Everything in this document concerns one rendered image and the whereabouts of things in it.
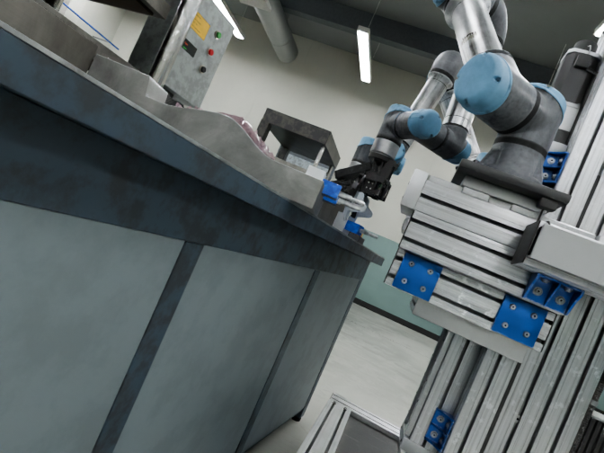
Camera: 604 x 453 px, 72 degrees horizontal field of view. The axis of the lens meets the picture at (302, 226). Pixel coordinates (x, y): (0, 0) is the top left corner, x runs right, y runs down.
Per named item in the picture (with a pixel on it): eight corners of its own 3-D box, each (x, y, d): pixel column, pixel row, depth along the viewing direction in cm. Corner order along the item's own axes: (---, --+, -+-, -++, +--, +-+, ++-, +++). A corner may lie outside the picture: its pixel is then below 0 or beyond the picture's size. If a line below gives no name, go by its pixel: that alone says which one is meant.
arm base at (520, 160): (527, 204, 102) (543, 167, 102) (547, 191, 87) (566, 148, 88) (466, 182, 106) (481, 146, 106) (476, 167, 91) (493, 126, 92)
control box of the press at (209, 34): (104, 336, 182) (241, 29, 184) (41, 342, 154) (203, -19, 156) (71, 314, 190) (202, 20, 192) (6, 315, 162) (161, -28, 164)
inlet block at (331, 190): (358, 217, 86) (368, 193, 86) (359, 216, 81) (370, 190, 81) (299, 192, 87) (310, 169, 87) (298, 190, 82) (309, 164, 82)
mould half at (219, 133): (316, 218, 102) (334, 177, 102) (312, 208, 76) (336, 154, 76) (135, 139, 106) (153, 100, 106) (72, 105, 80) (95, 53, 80)
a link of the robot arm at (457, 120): (493, 24, 129) (442, 168, 124) (471, 3, 125) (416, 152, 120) (528, 9, 119) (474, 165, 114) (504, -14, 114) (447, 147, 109)
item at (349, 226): (376, 247, 118) (384, 230, 118) (371, 244, 114) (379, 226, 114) (337, 231, 124) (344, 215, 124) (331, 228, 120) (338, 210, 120)
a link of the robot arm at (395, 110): (402, 100, 115) (384, 103, 123) (386, 137, 115) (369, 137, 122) (422, 113, 118) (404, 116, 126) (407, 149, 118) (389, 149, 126)
